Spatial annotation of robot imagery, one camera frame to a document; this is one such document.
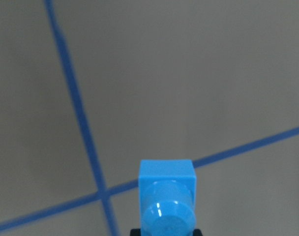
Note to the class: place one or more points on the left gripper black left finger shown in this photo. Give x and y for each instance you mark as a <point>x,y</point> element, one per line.
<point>135,232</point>

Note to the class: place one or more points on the long blue studded block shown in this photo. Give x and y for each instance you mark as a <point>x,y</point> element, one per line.
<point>167,197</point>

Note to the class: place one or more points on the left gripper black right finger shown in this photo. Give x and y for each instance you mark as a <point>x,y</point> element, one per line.
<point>197,232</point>

